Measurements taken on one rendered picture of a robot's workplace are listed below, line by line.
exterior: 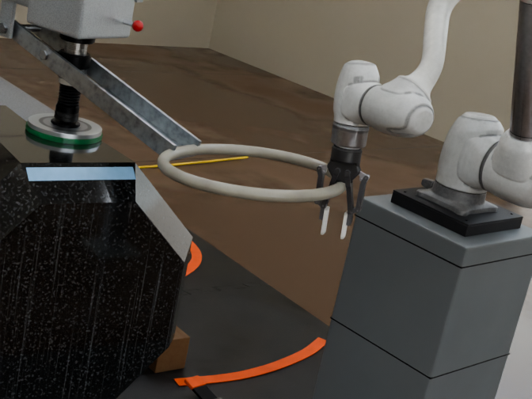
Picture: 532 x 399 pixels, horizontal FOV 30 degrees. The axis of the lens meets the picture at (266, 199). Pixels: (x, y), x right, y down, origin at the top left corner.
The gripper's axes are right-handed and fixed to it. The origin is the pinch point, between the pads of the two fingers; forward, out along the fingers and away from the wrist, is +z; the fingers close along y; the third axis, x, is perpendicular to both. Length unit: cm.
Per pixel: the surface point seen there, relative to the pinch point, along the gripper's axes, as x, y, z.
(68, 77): -9, 82, -22
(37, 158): 11, 79, -3
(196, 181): 24.3, 29.7, -9.8
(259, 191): 23.4, 14.4, -10.3
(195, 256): -153, 88, 72
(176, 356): -51, 56, 72
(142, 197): -6, 55, 6
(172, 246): -13, 47, 21
